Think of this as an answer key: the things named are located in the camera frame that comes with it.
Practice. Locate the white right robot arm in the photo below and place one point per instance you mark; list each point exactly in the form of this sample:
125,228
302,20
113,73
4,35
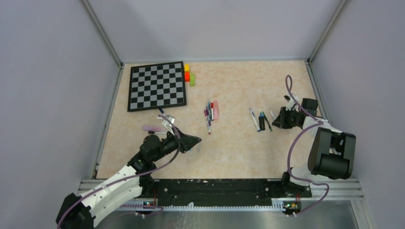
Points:
332,151

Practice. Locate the purple white pen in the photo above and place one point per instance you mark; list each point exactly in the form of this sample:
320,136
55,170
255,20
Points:
207,121

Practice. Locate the yellow toy block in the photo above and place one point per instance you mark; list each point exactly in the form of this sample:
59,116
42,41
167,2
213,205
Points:
186,68

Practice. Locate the grey slotted cable duct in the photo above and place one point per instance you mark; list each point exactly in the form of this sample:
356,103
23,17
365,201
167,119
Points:
135,205

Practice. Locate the green toy block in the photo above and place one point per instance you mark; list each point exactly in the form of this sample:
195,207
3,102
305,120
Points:
192,80

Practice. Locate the blue capped pen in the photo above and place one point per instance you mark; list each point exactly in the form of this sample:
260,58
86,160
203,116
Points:
209,110

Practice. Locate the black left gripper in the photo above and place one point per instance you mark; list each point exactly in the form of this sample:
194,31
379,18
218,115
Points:
186,142

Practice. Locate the orange toy block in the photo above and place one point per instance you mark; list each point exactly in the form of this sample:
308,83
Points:
187,76

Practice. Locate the pink highlighter marker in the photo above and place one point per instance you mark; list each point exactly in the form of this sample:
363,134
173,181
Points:
215,110

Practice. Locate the pink marker on left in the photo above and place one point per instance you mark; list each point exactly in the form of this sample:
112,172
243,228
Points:
153,128

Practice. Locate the white pen blue cap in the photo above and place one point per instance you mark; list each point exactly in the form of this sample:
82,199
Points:
254,120

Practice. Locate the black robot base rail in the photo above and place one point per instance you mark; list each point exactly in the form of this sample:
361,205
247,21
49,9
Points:
222,192

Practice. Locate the red capped white pen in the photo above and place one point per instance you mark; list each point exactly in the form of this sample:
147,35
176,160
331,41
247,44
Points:
212,114

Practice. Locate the black blue highlighter marker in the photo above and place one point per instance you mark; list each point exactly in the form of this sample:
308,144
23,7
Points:
262,125

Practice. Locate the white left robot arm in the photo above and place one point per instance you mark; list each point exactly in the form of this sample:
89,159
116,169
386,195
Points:
87,210

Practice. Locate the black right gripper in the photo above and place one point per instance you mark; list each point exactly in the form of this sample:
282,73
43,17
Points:
281,121

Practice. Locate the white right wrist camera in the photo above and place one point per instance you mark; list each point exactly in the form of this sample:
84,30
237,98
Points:
292,102

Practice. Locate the green transparent pen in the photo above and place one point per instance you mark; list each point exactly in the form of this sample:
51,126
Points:
267,121

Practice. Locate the black and grey chessboard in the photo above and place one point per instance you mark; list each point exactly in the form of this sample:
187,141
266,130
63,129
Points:
157,86

